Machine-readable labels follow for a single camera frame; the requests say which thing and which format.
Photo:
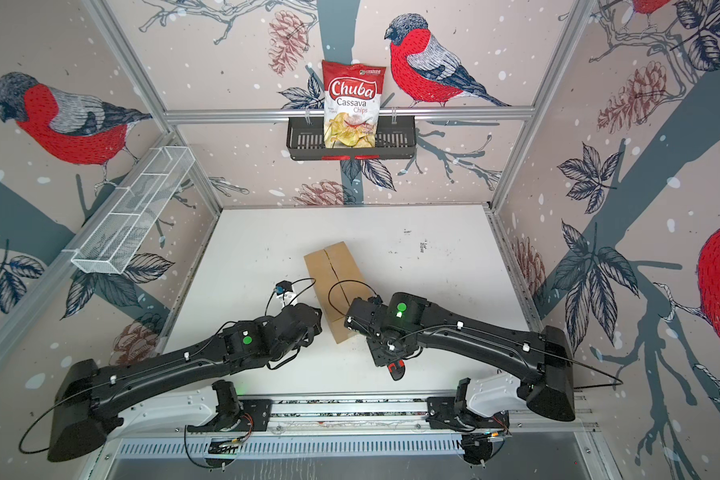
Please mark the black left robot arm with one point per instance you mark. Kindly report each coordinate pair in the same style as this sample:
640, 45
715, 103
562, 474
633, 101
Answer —
90, 399

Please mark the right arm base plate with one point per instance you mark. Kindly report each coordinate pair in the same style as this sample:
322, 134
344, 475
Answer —
468, 413

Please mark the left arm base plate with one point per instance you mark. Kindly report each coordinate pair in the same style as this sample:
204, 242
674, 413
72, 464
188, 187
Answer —
249, 415

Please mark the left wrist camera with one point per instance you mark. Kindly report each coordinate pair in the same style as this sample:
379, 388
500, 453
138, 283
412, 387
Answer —
284, 292

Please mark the white wire mesh shelf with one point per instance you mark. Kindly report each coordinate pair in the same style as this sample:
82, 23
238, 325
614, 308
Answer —
117, 237

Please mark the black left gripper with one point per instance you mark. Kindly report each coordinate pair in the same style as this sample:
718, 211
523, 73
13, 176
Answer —
317, 328

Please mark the brown cardboard express box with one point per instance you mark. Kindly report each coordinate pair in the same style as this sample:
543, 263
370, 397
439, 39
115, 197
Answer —
338, 282

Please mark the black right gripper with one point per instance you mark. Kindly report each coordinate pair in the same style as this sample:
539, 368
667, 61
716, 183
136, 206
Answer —
377, 360

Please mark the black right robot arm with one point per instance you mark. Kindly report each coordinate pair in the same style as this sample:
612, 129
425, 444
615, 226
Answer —
540, 362

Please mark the black wire wall basket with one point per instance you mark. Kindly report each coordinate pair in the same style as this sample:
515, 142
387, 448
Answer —
388, 139

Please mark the Chuba cassava chips bag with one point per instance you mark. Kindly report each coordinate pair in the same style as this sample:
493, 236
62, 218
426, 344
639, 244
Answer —
352, 102

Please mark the red black utility knife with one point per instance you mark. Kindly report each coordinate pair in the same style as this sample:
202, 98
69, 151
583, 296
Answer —
397, 370

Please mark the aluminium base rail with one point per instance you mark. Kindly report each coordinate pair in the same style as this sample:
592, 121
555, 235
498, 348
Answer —
326, 414

